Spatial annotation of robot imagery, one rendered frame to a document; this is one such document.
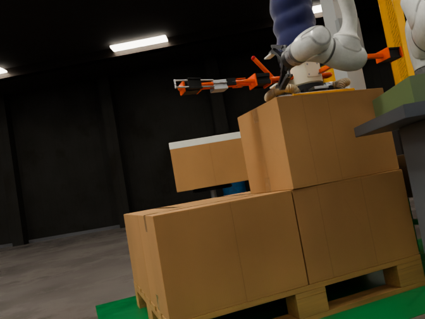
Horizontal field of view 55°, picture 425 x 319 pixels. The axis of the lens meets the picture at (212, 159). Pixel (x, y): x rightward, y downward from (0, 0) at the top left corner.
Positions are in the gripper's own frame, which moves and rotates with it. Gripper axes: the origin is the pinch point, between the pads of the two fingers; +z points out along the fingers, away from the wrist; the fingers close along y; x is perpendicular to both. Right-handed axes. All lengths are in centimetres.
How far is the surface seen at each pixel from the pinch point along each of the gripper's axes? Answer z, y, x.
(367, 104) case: -4.7, 20.6, 44.6
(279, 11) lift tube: 10.6, -33.5, 16.9
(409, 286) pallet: -6, 106, 46
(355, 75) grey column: 108, -24, 136
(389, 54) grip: -16, 1, 52
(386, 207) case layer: -6, 69, 42
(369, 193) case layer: -6, 61, 34
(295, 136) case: -7.1, 30.8, 1.8
